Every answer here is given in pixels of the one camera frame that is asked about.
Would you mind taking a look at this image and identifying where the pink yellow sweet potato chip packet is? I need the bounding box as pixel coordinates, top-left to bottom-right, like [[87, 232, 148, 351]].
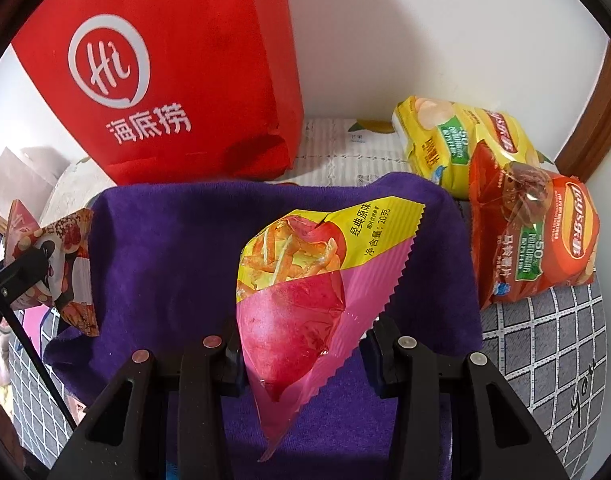
[[235, 200, 426, 462]]

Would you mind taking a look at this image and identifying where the beige box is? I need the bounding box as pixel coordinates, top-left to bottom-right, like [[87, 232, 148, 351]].
[[0, 147, 68, 221]]

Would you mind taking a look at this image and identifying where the purple towel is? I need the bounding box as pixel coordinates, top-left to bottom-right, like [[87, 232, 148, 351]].
[[42, 172, 483, 480]]

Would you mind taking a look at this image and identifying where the orange red potato chip bag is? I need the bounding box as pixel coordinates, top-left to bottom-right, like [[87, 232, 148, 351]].
[[468, 140, 599, 311]]

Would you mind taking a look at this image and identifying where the brown wooden bed frame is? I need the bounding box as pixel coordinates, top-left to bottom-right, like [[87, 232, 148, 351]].
[[555, 40, 611, 183]]

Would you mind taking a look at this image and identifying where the grey grid bedsheet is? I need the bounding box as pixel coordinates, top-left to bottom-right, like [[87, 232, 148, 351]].
[[5, 270, 606, 480]]

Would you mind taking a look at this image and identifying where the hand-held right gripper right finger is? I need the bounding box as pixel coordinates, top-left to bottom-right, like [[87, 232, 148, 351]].
[[369, 316, 557, 480]]

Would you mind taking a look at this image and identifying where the white lemon print cloth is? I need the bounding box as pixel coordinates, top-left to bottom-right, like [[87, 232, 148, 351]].
[[38, 117, 556, 231]]

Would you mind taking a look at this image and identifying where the yellow potato chip bag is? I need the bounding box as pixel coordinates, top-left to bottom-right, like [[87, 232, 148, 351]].
[[391, 95, 543, 201]]

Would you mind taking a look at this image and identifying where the red paper bag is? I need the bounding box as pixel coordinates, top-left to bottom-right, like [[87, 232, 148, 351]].
[[10, 0, 306, 186]]

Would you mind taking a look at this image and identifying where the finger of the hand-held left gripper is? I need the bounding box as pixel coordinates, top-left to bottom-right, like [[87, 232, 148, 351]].
[[0, 247, 54, 332]]

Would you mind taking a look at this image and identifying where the red white snack packet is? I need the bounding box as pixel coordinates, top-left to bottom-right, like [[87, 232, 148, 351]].
[[5, 199, 101, 337]]

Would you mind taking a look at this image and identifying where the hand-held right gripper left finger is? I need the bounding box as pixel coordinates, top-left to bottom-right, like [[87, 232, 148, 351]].
[[48, 317, 247, 480]]

